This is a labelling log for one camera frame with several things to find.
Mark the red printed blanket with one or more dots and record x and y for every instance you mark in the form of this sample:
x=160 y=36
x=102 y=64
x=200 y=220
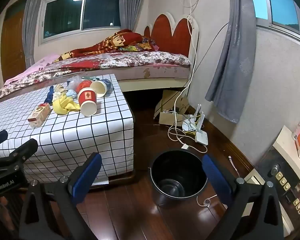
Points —
x=110 y=43

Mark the red and white small box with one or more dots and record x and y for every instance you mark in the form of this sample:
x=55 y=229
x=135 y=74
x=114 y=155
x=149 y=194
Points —
x=40 y=115

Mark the yellow cloth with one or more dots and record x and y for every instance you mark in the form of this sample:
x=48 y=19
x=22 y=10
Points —
x=63 y=105

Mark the red plastic bag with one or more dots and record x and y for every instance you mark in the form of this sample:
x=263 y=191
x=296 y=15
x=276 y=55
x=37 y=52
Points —
x=83 y=85

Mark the pink cloth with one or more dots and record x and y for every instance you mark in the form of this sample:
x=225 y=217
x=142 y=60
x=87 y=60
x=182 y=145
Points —
x=32 y=67

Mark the black appliance with buttons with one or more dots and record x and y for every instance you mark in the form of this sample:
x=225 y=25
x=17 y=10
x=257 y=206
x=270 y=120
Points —
x=272 y=160

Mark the wooden door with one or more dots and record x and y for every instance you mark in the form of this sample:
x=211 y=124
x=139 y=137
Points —
x=12 y=42

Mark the colourful printed cloth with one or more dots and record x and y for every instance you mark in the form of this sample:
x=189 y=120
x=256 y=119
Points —
x=137 y=46

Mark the cardboard box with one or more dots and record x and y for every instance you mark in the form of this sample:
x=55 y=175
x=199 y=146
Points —
x=166 y=116

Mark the bed with floral sheet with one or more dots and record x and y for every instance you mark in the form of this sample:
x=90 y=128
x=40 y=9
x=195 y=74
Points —
x=140 y=60

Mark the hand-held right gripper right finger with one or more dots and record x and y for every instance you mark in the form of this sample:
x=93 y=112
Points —
x=215 y=177

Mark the cream shelf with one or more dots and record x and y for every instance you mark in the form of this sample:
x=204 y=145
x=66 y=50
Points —
x=286 y=142

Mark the red paper cup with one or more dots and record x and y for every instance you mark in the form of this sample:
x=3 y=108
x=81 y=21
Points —
x=87 y=98

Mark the red and white headboard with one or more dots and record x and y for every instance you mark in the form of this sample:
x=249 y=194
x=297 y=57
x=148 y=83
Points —
x=162 y=32

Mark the clear plastic bottle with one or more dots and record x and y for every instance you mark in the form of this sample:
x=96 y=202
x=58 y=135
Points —
x=73 y=81

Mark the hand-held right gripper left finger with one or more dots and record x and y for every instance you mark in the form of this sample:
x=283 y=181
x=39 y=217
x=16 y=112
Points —
x=88 y=173

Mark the curved bay window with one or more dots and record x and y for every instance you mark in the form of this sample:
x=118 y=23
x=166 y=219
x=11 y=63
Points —
x=282 y=2

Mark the black bucket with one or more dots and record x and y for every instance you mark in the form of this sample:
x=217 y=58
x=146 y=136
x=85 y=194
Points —
x=165 y=170

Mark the blue paper cup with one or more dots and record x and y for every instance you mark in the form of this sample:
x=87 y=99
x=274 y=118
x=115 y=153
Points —
x=98 y=88

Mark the white router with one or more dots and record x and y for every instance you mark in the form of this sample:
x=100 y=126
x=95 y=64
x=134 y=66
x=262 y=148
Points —
x=201 y=137

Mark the sliding window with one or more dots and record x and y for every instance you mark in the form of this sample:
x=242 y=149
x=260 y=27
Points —
x=65 y=10

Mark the white grid tablecloth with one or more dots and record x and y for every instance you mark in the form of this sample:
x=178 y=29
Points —
x=90 y=135

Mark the tied grey patterned curtain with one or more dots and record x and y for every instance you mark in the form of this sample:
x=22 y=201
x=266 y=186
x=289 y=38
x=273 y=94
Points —
x=232 y=55

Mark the blue cloth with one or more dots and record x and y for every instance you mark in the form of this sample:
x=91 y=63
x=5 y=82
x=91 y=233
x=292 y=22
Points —
x=49 y=96

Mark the white power adapter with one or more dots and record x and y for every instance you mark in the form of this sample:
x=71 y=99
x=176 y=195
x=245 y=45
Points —
x=185 y=146

